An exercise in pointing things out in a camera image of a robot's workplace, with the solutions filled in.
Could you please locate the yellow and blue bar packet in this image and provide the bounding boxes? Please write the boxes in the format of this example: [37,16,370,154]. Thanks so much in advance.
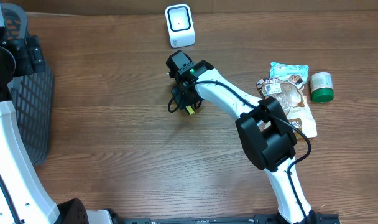
[185,105,195,116]

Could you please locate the teal snack packet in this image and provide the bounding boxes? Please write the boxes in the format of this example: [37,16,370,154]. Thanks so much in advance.
[269,62,310,83]

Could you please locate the beige Pantree snack bag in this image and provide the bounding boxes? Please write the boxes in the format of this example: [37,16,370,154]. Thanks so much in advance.
[256,74,317,138]

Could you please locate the green lid white jar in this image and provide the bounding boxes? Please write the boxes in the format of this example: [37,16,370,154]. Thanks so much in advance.
[310,72,334,103]

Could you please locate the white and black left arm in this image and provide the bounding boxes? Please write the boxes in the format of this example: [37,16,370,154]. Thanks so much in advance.
[0,3,120,224]

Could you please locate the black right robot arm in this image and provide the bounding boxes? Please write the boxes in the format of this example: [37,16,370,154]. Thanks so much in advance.
[166,50,318,223]

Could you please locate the white barcode scanner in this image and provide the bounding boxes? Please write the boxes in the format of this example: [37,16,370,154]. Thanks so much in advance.
[165,4,195,48]

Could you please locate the dark grey plastic basket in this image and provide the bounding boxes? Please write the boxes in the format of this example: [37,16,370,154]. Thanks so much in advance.
[0,3,55,166]

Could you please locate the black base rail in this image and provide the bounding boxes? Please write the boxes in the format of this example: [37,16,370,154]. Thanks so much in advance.
[120,213,341,224]

